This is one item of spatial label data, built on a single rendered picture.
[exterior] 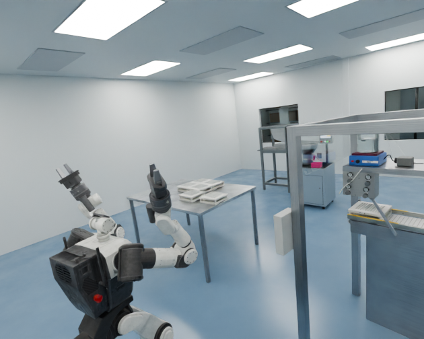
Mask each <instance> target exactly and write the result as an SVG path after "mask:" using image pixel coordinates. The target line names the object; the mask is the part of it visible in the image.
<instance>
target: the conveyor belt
mask: <svg viewBox="0 0 424 339"><path fill-rule="evenodd" d="M387 219H388V220H389V221H391V222H395V223H400V224H404V225H411V226H415V227H422V228H424V219H419V218H414V217H407V216H402V215H395V214H391V215H390V216H389V217H388V218H387ZM349 220H350V219H348V223H349ZM351 220H354V219H351ZM355 221H358V220H355ZM361 222H365V221H361ZM365 223H368V222H365ZM349 224H350V223H349ZM372 224H375V223H372ZM393 228H395V227H393ZM396 229H399V228H396ZM402 230H406V229H402ZM406 231H409V230H406ZM413 232H416V231H413ZM416 233H419V232H416ZM422 234H424V233H422Z"/></svg>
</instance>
